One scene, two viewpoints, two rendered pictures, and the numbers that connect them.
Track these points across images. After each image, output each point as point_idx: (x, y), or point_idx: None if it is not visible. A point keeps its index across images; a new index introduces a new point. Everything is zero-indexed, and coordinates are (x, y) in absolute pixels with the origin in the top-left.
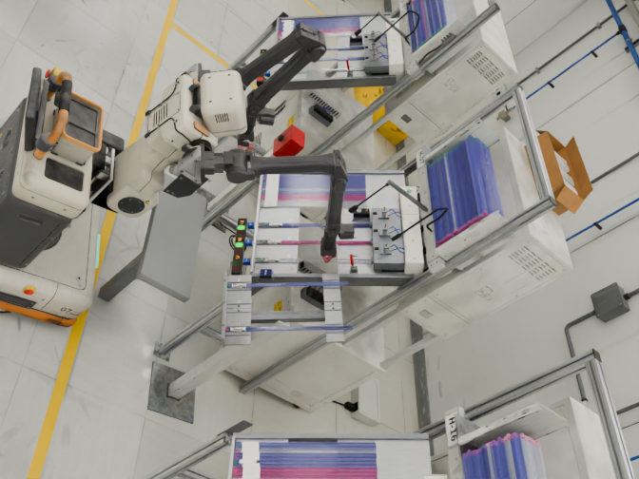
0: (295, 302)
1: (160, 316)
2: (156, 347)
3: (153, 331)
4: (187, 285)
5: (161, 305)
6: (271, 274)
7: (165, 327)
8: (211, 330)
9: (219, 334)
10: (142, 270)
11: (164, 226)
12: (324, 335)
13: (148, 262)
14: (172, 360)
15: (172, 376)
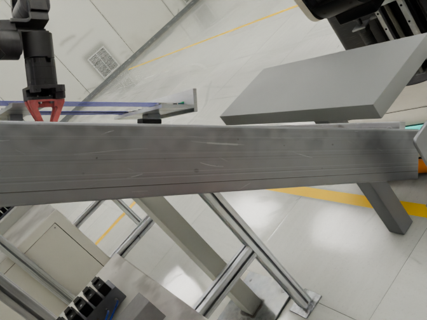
0: (121, 272)
1: (360, 312)
2: (312, 293)
3: (337, 295)
4: (233, 110)
5: (379, 317)
6: (138, 119)
7: (340, 318)
8: (236, 255)
9: (226, 267)
10: (265, 68)
11: (316, 67)
12: (46, 310)
13: (272, 70)
14: (290, 318)
15: (269, 309)
